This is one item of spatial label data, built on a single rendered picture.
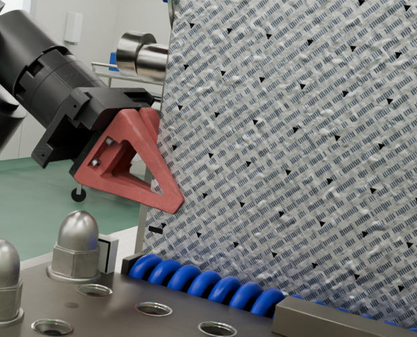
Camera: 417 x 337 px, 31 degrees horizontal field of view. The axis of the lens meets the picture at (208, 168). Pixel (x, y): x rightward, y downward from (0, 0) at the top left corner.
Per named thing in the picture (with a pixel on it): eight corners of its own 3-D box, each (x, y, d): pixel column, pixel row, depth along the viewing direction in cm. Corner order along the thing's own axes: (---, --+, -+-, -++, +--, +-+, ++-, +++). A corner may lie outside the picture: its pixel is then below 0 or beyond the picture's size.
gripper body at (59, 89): (45, 174, 54) (-21, 109, 56) (119, 162, 63) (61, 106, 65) (91, 103, 52) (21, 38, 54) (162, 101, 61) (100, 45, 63)
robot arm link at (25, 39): (-9, -5, 58) (35, 7, 63) (-54, 67, 60) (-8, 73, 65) (51, 51, 56) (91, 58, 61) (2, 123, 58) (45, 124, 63)
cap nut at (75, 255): (67, 262, 54) (75, 201, 53) (110, 275, 53) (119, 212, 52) (35, 273, 51) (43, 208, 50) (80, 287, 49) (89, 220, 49)
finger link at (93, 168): (139, 247, 54) (53, 162, 57) (184, 230, 61) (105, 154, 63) (192, 176, 52) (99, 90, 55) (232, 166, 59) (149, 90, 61)
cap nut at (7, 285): (-13, 298, 45) (-6, 225, 44) (37, 315, 44) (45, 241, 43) (-58, 315, 42) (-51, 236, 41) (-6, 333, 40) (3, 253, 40)
